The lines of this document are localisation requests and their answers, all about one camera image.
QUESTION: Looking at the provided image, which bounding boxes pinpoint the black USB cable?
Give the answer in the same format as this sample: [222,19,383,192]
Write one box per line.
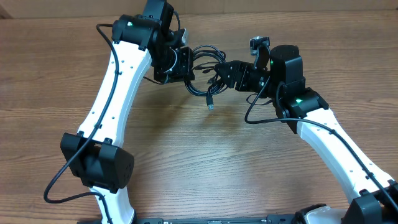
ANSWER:
[183,44,231,111]

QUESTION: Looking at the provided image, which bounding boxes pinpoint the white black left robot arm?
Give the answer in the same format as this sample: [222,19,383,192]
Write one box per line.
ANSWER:
[60,1,193,223]

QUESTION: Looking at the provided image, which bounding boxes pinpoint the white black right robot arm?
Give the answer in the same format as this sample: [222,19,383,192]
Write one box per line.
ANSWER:
[215,45,397,223]

